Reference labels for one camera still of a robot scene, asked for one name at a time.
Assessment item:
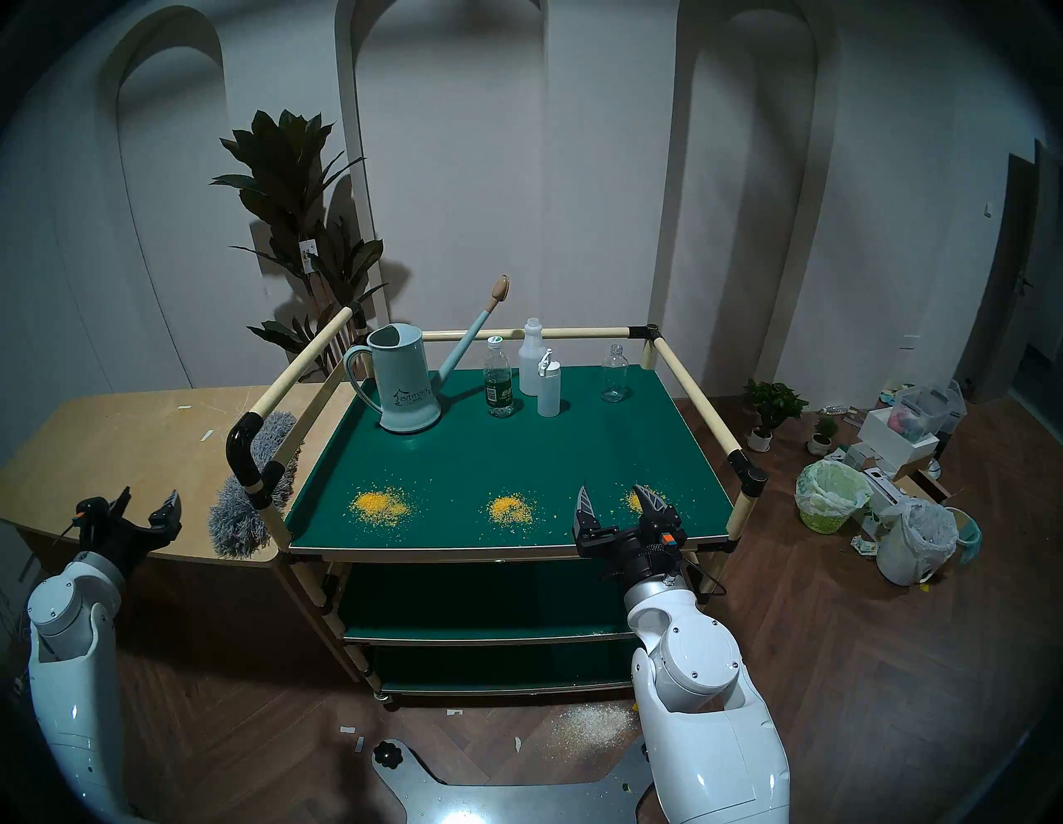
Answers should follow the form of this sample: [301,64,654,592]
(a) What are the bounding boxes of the white pump bottle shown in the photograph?
[536,349,562,418]

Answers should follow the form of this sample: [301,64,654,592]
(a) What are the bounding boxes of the dark door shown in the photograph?
[955,141,1063,416]

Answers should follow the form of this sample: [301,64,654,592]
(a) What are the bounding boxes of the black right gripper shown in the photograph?
[573,484,688,584]

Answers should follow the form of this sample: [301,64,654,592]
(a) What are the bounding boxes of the spilled crumbs on floor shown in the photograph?
[540,702,640,761]

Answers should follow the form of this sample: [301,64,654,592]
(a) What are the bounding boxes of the tall dark leafy plant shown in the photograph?
[210,110,389,379]

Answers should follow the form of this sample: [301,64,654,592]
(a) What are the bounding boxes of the grey fluffy duster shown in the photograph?
[208,411,300,559]

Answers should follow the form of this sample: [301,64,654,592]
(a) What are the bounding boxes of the bushy small potted plant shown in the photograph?
[742,379,809,453]

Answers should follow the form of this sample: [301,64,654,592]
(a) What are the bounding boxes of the white-bagged waste bin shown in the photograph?
[875,497,959,587]

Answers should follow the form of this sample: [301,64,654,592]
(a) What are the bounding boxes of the tall white plastic bottle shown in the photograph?
[518,318,549,397]

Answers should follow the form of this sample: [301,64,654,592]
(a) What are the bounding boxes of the teal watering can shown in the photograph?
[343,275,511,435]

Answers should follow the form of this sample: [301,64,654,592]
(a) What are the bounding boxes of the light wooden table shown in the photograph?
[0,382,360,582]

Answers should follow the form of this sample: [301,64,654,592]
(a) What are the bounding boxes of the green three-tier shelf cart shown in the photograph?
[226,306,769,711]

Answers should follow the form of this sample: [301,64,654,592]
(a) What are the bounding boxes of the green-bagged waste bin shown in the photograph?
[795,459,873,534]

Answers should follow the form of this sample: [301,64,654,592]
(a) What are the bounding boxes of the open printed carton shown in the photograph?
[847,465,952,541]

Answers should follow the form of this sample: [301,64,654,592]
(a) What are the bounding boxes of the clear glass bottle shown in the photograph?
[600,344,630,404]

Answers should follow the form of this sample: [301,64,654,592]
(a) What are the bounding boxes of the grey metal robot base plate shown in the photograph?
[371,738,657,824]

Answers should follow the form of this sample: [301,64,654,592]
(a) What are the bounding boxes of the clear green-label water bottle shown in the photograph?
[484,336,515,419]

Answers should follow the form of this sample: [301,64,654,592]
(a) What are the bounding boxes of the teal bucket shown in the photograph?
[947,507,982,566]

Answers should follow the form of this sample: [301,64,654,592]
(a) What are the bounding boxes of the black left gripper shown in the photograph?
[73,487,184,574]

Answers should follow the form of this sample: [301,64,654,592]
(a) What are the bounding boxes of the white cardboard box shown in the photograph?
[857,407,939,470]

